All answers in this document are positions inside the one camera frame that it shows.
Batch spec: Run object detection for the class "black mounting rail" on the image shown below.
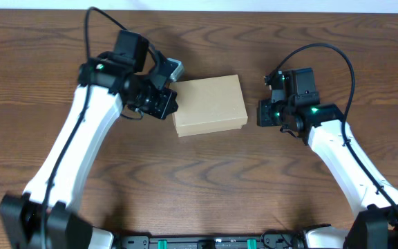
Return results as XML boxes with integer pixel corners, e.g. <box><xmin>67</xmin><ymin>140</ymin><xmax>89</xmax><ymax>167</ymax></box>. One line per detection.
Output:
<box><xmin>112</xmin><ymin>224</ymin><xmax>352</xmax><ymax>249</ymax></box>

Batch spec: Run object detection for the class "cardboard box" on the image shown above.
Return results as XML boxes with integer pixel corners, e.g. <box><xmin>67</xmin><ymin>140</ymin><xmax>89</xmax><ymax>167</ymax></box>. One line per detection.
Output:
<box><xmin>170</xmin><ymin>75</ymin><xmax>248</xmax><ymax>137</ymax></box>

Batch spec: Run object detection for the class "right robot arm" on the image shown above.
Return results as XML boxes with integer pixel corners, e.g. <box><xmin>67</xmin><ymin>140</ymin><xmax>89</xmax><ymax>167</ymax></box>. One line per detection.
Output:
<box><xmin>257</xmin><ymin>100</ymin><xmax>398</xmax><ymax>248</ymax></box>

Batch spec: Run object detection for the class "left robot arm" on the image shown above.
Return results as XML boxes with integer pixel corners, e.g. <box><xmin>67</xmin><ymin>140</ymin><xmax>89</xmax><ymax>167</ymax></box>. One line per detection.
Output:
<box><xmin>0</xmin><ymin>53</ymin><xmax>184</xmax><ymax>248</ymax></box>

